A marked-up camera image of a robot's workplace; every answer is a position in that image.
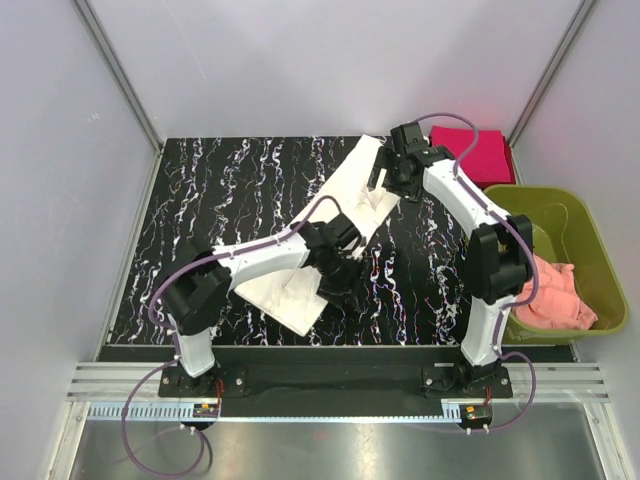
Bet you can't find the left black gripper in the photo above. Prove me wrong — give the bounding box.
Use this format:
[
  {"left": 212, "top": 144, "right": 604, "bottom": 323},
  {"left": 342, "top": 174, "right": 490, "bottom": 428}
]
[{"left": 316, "top": 249, "right": 367, "bottom": 311}]

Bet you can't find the white t shirt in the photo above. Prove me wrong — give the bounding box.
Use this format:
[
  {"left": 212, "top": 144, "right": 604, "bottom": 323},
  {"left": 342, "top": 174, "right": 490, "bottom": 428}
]
[{"left": 234, "top": 135, "right": 399, "bottom": 336}]

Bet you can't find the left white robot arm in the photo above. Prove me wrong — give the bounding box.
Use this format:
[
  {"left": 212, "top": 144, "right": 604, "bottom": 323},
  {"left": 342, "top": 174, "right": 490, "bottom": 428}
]
[{"left": 149, "top": 213, "right": 364, "bottom": 396}]

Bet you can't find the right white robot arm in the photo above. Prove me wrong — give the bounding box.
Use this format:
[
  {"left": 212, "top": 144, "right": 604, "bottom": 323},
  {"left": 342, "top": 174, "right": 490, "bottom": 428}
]
[{"left": 367, "top": 122, "right": 537, "bottom": 397}]

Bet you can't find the folded magenta t shirt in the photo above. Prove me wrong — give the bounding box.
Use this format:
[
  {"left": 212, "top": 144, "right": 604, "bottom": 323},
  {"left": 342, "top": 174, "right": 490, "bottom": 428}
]
[{"left": 431, "top": 126, "right": 515, "bottom": 188}]

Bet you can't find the black marble pattern mat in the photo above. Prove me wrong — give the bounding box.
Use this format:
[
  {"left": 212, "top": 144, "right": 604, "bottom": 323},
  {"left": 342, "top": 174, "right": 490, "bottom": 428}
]
[{"left": 107, "top": 137, "right": 471, "bottom": 347}]

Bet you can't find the olive green plastic basket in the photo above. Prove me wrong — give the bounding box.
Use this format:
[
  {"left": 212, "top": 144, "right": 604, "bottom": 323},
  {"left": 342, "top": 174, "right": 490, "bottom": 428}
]
[{"left": 485, "top": 185, "right": 629, "bottom": 345}]

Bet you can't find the pink crumpled t shirt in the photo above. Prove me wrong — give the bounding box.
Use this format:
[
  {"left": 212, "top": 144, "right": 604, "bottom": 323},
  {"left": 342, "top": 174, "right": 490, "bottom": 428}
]
[{"left": 514, "top": 255, "right": 598, "bottom": 330}]

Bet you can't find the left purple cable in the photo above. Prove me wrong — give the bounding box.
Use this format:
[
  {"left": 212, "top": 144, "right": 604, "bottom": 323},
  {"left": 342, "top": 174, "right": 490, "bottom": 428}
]
[{"left": 122, "top": 195, "right": 346, "bottom": 474}]

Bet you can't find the purple cable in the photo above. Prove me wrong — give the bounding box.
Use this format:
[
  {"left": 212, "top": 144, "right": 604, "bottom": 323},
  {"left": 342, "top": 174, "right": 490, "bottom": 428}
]
[
  {"left": 122, "top": 195, "right": 346, "bottom": 474},
  {"left": 414, "top": 110, "right": 539, "bottom": 436}
]

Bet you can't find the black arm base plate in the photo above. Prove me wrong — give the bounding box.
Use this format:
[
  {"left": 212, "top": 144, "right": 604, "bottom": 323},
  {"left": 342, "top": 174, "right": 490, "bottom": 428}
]
[{"left": 158, "top": 346, "right": 513, "bottom": 412}]

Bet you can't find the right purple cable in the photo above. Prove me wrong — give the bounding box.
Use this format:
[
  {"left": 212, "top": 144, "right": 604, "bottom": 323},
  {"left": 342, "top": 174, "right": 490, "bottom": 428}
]
[{"left": 414, "top": 110, "right": 539, "bottom": 436}]

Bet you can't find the right aluminium frame post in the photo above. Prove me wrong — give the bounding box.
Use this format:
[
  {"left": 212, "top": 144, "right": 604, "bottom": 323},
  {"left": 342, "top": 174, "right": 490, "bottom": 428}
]
[{"left": 507, "top": 0, "right": 599, "bottom": 149}]

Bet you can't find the aluminium frame post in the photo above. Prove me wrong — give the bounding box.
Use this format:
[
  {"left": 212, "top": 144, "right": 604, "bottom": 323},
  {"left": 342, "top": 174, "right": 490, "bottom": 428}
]
[
  {"left": 507, "top": 0, "right": 599, "bottom": 149},
  {"left": 74, "top": 0, "right": 165, "bottom": 154}
]

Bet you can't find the aluminium rail profile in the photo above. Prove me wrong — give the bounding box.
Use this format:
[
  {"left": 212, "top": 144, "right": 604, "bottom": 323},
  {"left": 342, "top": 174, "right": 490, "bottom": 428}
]
[{"left": 67, "top": 363, "right": 174, "bottom": 401}]

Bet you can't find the white slotted cable duct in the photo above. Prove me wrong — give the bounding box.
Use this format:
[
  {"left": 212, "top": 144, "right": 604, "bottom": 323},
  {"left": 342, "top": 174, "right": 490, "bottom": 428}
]
[{"left": 88, "top": 399, "right": 494, "bottom": 424}]

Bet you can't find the left aluminium frame post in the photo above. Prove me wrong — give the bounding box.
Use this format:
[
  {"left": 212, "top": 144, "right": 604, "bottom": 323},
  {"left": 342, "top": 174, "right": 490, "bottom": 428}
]
[{"left": 74, "top": 0, "right": 165, "bottom": 154}]

